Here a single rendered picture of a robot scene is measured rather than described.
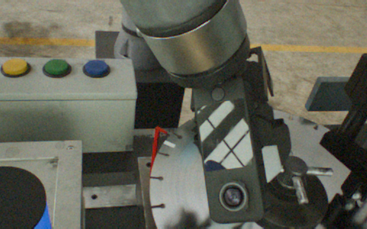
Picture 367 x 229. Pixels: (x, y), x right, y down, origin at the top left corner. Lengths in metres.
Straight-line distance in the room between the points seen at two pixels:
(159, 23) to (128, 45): 0.73
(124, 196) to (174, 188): 0.24
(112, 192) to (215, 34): 0.48
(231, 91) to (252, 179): 0.07
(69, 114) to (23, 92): 0.09
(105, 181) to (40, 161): 0.18
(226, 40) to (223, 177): 0.11
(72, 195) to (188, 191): 0.15
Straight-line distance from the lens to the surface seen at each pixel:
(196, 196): 0.46
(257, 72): 0.35
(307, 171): 0.46
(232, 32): 0.27
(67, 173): 0.53
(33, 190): 0.20
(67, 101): 0.68
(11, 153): 0.57
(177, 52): 0.26
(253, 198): 0.29
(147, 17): 0.25
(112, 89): 0.67
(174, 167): 0.48
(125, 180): 0.71
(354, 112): 0.47
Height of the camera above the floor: 1.31
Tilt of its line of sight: 41 degrees down
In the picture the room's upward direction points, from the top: 11 degrees clockwise
